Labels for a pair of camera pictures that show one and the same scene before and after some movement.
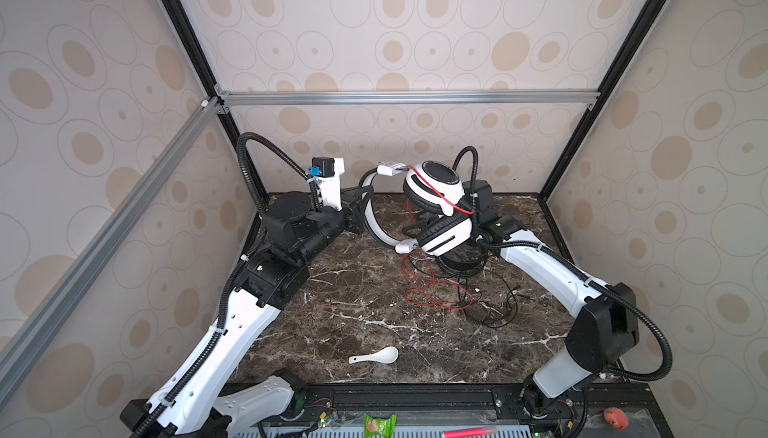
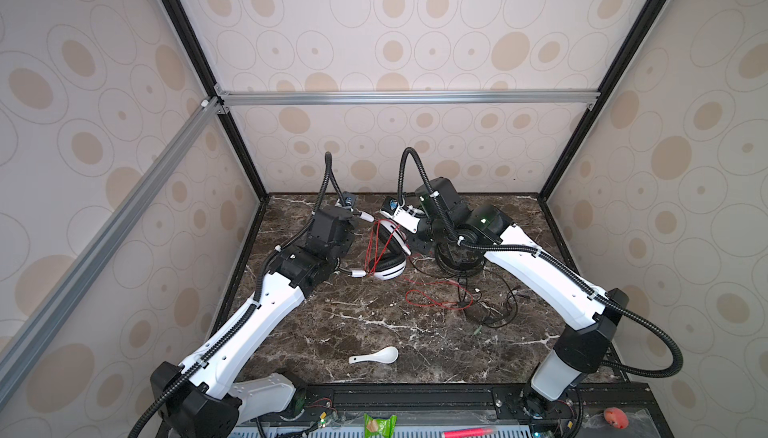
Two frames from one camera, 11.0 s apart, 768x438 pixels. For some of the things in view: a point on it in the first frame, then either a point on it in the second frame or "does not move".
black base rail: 465,403 does not move
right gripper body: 476,222 → 430,232
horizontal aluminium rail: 410,98 does not move
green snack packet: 379,427 does not move
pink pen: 467,432 does not move
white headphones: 435,188 → 393,248
